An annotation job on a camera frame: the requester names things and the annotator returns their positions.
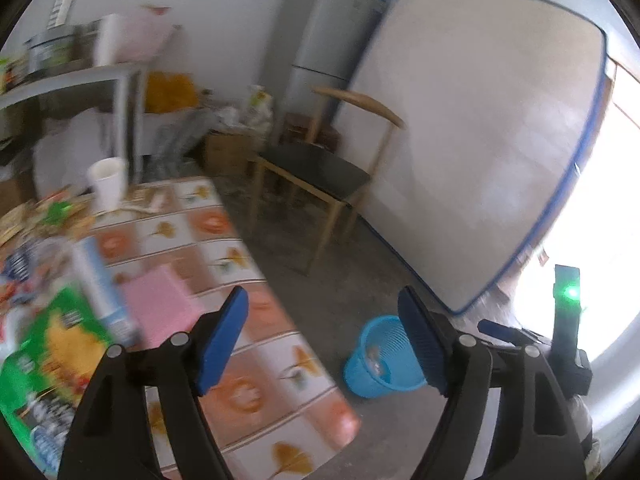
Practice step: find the pink plastic bag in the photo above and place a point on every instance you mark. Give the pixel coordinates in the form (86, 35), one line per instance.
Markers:
(147, 32)

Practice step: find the grey refrigerator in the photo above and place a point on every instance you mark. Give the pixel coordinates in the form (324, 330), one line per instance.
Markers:
(325, 25)

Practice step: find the white plastic bag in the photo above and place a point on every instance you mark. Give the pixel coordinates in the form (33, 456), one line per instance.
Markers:
(260, 107)

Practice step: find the white foam sheet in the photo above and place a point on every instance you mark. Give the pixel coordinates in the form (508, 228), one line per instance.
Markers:
(65, 155)

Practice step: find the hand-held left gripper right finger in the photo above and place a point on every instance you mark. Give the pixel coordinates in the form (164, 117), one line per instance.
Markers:
(422, 345)

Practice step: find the blue and white wrapper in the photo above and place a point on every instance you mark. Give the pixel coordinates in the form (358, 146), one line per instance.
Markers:
(17, 265)

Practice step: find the small green packet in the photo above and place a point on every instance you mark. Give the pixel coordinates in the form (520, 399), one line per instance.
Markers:
(59, 212)

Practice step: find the wooden chair with black seat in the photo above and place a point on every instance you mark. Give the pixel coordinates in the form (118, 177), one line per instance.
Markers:
(320, 165)

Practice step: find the dark wooden stool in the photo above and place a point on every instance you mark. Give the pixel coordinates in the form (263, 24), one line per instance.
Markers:
(295, 130)

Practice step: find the clear snack packet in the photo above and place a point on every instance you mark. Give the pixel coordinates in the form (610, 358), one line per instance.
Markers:
(147, 202)

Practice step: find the blue plastic waste basket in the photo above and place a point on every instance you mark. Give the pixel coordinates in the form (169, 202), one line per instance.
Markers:
(370, 365)

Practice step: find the brown cardboard box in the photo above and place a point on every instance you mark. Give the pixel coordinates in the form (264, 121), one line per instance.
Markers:
(227, 152)

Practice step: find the pink cloth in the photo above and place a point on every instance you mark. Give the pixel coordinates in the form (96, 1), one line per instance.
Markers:
(155, 305)

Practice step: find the white paper towel roll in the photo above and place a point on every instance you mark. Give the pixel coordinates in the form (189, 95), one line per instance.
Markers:
(110, 40)

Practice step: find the blue and white carton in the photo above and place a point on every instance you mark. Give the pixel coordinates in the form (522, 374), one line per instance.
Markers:
(100, 285)

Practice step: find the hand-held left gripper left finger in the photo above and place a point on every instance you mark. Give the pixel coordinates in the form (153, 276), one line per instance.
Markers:
(222, 340)

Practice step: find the white paper cup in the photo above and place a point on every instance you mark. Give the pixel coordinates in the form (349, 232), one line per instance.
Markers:
(107, 185)

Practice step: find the grey plastic sheet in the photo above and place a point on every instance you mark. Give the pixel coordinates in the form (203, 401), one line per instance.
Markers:
(180, 137)

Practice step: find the green snack bag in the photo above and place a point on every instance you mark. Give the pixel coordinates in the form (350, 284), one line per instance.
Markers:
(55, 345)

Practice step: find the white side table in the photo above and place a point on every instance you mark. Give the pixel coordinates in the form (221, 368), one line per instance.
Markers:
(75, 77)

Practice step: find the yellow plastic bag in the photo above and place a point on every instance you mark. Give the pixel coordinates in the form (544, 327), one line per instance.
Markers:
(170, 92)

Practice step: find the white mattress with blue edge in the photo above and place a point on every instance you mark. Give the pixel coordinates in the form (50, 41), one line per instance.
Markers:
(475, 135)

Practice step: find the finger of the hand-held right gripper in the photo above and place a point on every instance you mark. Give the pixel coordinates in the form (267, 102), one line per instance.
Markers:
(500, 332)

